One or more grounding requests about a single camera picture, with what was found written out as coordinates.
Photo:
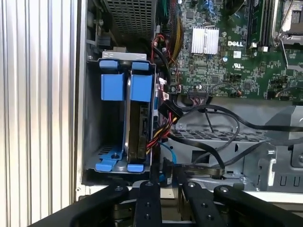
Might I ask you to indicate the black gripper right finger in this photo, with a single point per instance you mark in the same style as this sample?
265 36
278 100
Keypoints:
203 208

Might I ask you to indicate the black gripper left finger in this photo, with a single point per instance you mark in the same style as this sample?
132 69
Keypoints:
149 208

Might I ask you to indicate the hard disk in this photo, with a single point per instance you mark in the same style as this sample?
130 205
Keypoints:
139 87

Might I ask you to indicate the grey disk bay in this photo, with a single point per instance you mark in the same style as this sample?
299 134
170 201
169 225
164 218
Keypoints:
92 118

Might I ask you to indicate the empty blue disk carrier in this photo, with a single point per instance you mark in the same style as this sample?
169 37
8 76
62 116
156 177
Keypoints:
112 86

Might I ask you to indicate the black RAM slot bank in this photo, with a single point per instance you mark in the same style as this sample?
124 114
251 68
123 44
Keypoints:
258 23

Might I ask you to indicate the grey metal drive cage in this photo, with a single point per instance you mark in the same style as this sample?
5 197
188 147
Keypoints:
251 160

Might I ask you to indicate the grey open PC case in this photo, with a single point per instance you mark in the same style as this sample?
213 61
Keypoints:
80 94

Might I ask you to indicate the green motherboard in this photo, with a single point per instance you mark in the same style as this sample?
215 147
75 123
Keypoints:
248 71

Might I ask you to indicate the silver finned heat sink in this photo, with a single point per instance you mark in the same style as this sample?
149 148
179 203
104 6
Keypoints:
204 40

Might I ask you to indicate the silver power supply unit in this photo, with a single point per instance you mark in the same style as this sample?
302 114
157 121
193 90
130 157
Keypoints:
132 19

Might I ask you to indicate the CPU socket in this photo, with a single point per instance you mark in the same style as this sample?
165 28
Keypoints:
293 19

